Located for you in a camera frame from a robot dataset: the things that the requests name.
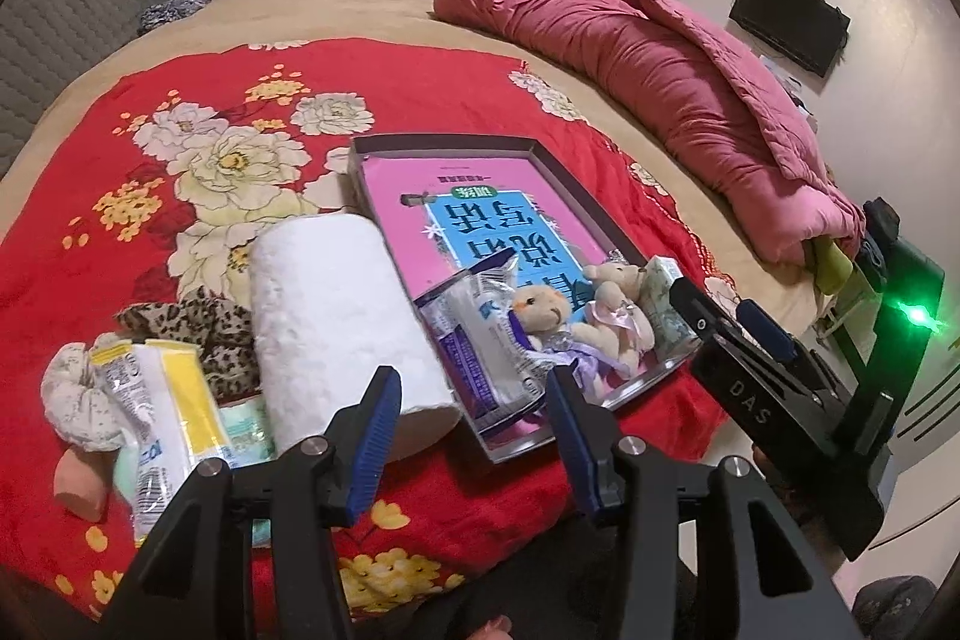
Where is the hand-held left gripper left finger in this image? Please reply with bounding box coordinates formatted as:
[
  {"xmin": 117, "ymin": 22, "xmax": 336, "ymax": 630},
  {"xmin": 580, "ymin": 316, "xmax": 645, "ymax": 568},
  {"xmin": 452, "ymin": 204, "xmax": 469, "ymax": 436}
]
[{"xmin": 97, "ymin": 365, "xmax": 404, "ymax": 640}]

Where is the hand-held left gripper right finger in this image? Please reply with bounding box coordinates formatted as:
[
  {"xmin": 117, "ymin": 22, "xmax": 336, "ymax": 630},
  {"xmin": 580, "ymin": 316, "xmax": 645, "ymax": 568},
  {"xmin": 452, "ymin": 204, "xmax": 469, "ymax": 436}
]
[{"xmin": 546, "ymin": 366, "xmax": 863, "ymax": 640}]

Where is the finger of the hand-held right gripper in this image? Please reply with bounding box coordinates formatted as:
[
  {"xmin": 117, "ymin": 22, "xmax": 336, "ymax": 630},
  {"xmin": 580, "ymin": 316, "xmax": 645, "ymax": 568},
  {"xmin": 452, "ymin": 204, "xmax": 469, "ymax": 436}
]
[
  {"xmin": 735, "ymin": 299, "xmax": 845, "ymax": 402},
  {"xmin": 666, "ymin": 274, "xmax": 741, "ymax": 350}
]

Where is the green floral tissue pack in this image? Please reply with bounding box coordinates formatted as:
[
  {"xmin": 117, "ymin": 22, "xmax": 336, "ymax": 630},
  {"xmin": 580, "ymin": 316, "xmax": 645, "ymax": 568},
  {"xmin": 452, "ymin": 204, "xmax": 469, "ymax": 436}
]
[{"xmin": 637, "ymin": 256, "xmax": 704, "ymax": 357}]

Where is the teddy bear with pink dress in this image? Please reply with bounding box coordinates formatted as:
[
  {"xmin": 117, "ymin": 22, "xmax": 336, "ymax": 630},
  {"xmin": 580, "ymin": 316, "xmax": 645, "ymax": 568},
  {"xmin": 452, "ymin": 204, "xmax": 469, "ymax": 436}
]
[{"xmin": 583, "ymin": 261, "xmax": 655, "ymax": 380}]

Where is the teal floral tissue pack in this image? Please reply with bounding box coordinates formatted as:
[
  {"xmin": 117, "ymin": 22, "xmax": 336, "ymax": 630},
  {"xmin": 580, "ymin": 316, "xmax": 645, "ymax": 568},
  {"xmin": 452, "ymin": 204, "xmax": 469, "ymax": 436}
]
[{"xmin": 217, "ymin": 396, "xmax": 280, "ymax": 462}]

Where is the teddy bear with purple ribbon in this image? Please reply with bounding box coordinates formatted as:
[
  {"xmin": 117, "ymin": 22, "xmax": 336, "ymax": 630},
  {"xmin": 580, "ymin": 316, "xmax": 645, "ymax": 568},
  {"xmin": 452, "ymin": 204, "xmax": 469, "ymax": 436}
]
[{"xmin": 508, "ymin": 284, "xmax": 602, "ymax": 387}]

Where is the clear packet with blue print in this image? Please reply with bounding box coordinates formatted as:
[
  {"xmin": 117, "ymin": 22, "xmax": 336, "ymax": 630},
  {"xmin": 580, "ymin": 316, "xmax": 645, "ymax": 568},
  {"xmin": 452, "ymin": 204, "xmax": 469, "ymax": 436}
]
[{"xmin": 416, "ymin": 256, "xmax": 550, "ymax": 440}]

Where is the yellow and white packet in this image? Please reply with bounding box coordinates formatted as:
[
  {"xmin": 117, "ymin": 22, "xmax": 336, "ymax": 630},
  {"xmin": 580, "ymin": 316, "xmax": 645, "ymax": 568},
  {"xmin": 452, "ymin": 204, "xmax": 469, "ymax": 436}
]
[{"xmin": 96, "ymin": 340, "xmax": 235, "ymax": 545}]

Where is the clear plastic packet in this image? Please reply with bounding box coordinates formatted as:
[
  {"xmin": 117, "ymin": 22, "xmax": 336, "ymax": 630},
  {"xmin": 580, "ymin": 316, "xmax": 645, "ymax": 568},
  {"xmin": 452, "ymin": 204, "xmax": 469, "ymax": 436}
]
[{"xmin": 112, "ymin": 441, "xmax": 147, "ymax": 500}]

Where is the pink printed box tray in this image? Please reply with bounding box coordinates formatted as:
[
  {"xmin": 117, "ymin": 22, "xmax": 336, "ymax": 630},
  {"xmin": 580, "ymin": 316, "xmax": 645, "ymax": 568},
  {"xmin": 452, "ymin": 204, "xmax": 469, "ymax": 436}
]
[{"xmin": 349, "ymin": 134, "xmax": 695, "ymax": 465}]

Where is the pink makeup sponge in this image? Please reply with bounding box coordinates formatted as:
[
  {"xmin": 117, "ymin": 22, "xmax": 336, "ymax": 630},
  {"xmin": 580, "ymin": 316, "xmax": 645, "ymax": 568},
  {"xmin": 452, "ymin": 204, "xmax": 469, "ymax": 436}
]
[{"xmin": 52, "ymin": 449, "xmax": 115, "ymax": 522}]

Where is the green cloth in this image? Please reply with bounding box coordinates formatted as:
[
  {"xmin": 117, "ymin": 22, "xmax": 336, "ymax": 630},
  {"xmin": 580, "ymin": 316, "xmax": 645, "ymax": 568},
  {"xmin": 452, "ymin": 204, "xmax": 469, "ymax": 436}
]
[{"xmin": 810, "ymin": 235, "xmax": 857, "ymax": 298}]

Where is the white toilet paper roll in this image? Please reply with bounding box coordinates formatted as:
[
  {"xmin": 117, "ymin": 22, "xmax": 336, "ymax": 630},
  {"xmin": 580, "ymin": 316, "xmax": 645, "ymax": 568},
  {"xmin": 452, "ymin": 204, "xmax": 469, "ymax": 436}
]
[{"xmin": 250, "ymin": 212, "xmax": 464, "ymax": 461}]

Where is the leopard print cloth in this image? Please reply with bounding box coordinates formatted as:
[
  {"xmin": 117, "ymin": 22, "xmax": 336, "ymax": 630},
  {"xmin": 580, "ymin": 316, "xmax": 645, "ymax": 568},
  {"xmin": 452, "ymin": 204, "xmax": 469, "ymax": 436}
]
[{"xmin": 116, "ymin": 286, "xmax": 261, "ymax": 402}]

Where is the pink quilt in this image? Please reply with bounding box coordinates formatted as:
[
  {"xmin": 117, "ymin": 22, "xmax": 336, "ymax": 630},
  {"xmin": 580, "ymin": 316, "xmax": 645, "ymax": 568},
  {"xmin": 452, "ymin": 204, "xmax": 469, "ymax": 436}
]
[{"xmin": 433, "ymin": 0, "xmax": 865, "ymax": 268}]

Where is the white floral scrunchie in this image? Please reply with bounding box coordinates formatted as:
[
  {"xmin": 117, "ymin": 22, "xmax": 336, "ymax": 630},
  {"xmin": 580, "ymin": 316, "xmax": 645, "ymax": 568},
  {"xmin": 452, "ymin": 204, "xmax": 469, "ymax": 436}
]
[{"xmin": 41, "ymin": 340, "xmax": 134, "ymax": 455}]

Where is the red floral blanket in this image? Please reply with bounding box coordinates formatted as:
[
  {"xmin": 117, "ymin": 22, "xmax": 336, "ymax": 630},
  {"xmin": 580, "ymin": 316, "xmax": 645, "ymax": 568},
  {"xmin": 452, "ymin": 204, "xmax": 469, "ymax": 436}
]
[{"xmin": 0, "ymin": 38, "xmax": 725, "ymax": 622}]

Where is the beige bed sheet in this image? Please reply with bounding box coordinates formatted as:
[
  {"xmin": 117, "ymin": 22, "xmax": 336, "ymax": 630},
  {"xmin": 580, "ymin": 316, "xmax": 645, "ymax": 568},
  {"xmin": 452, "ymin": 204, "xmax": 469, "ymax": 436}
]
[{"xmin": 0, "ymin": 0, "xmax": 826, "ymax": 341}]

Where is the blue patterned cloth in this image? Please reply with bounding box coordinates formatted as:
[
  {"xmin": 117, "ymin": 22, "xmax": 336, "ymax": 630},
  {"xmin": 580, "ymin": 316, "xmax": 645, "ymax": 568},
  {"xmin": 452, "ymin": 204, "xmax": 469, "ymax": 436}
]
[{"xmin": 139, "ymin": 0, "xmax": 216, "ymax": 39}]

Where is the grey quilted headboard cover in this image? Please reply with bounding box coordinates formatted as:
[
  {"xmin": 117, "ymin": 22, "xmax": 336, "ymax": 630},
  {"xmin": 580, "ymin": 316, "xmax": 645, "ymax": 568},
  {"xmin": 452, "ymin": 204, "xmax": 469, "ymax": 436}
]
[{"xmin": 0, "ymin": 0, "xmax": 186, "ymax": 178}]

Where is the black wall television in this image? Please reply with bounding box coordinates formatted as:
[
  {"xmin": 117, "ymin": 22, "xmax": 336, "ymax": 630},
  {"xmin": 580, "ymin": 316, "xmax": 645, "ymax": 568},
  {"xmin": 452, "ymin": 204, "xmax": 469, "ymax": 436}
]
[{"xmin": 729, "ymin": 0, "xmax": 854, "ymax": 80}]

